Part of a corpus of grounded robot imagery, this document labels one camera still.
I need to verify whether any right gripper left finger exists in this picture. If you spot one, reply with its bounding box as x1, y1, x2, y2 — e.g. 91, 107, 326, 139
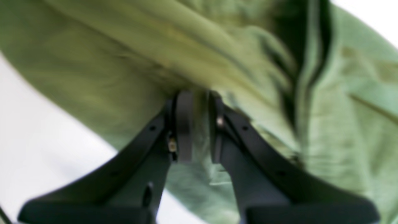
18, 91, 193, 224

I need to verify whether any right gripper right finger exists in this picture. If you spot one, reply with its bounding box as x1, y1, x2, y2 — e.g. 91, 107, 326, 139
209, 91, 380, 224

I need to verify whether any olive green T-shirt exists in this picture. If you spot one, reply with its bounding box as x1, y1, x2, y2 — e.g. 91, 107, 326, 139
1, 0, 397, 224

